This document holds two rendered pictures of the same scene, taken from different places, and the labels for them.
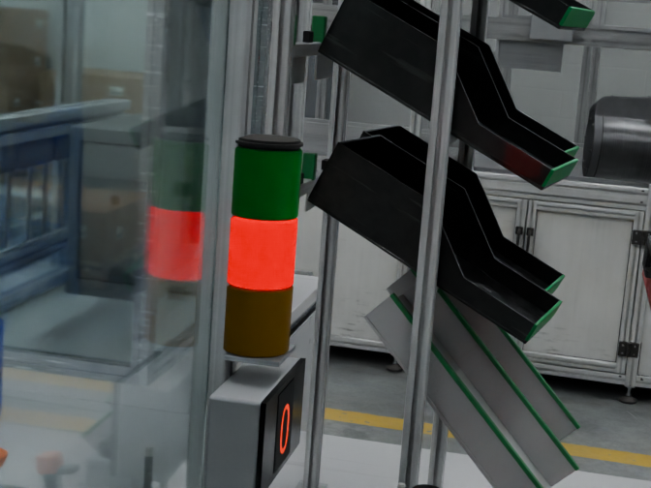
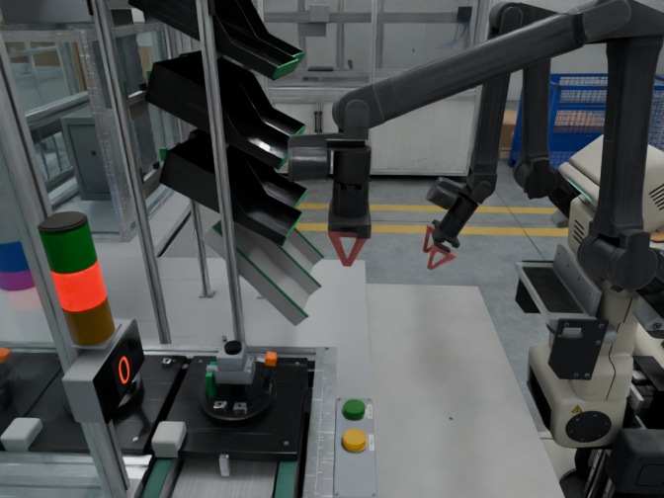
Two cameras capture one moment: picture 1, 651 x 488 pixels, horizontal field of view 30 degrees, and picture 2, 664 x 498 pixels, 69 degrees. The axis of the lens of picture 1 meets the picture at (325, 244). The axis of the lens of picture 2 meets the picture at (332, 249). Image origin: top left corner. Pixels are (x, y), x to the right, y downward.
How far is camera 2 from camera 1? 0.39 m
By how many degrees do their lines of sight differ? 19
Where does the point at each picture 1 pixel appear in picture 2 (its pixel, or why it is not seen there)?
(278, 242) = (84, 283)
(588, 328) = not seen: hidden behind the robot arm
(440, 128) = (217, 142)
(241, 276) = (66, 304)
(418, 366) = (230, 262)
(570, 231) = not seen: hidden behind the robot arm
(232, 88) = (23, 195)
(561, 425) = (315, 257)
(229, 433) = (79, 395)
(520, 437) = (292, 275)
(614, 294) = not seen: hidden behind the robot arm
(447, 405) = (250, 276)
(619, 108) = (301, 142)
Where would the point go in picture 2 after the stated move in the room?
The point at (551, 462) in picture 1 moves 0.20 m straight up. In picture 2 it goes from (308, 285) to (306, 207)
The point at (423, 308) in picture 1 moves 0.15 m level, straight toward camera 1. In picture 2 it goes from (227, 235) to (218, 273)
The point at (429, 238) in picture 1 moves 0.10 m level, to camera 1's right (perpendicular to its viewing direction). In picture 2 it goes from (223, 201) to (276, 197)
